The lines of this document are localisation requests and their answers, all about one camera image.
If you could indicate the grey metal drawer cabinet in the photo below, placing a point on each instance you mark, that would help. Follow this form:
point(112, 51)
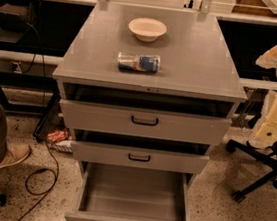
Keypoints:
point(194, 58)

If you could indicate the grey middle drawer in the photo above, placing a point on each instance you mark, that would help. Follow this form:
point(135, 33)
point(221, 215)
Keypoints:
point(139, 152)

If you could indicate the grey top drawer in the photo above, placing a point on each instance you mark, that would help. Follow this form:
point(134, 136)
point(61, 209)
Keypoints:
point(144, 115)

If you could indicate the black office chair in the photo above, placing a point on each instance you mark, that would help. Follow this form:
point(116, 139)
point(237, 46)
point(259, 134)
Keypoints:
point(269, 160)

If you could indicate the blue silver soda can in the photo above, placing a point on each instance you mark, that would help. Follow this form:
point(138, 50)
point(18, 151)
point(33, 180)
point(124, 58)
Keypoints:
point(138, 62)

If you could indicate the white paper bowl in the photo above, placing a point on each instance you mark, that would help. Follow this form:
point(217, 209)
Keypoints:
point(147, 29)

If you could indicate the orange snack packet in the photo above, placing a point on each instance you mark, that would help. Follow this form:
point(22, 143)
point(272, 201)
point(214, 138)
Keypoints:
point(57, 136)

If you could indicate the tan shoe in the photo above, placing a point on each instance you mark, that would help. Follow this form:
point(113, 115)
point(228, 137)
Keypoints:
point(15, 154)

